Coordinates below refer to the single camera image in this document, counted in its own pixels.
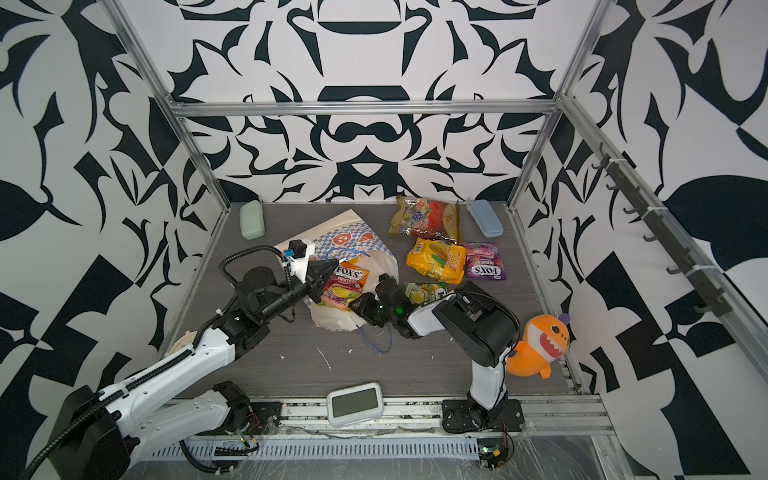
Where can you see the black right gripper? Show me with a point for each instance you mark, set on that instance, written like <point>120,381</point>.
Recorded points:
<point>364,310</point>

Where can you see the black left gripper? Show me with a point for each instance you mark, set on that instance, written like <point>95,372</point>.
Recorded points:
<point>317,270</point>

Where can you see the green Fox's candy bag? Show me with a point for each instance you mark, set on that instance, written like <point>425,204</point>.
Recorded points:
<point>423,293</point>

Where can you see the orange Fox's fruits candy bag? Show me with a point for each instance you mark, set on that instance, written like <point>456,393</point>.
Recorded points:
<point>345,285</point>

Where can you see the checkered paper bag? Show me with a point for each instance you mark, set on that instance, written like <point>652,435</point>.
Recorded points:
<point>363,258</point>

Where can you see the yellow snack bag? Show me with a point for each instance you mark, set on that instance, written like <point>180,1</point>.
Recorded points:
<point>438,260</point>

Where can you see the gold fruit gummy bag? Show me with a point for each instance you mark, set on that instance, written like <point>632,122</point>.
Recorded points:
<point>427,219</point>

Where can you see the purple candy bag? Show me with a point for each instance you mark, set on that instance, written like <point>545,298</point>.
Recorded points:
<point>483,261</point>

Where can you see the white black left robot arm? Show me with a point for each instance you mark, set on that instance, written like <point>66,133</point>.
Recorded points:
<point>101,434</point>

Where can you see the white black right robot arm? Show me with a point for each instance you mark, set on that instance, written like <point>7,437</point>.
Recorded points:
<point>482,326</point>

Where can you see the white digital timer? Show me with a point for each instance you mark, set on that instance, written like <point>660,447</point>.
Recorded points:
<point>354,405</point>

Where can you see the light blue case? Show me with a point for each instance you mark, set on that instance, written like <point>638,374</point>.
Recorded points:
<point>485,218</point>

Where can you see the orange shark plush toy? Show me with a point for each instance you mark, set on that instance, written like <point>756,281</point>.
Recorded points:
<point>546,338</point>

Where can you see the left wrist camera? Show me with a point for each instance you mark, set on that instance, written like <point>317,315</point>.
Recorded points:
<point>297,256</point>

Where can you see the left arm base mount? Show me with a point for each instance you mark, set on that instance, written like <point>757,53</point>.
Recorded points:
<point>245,415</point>

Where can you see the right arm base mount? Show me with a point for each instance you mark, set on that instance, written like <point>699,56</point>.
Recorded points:
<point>459,416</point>

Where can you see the white slotted cable duct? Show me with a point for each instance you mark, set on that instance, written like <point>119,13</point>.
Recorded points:
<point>304,449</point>

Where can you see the black wall hook rail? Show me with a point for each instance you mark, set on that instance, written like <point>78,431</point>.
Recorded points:
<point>667,231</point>

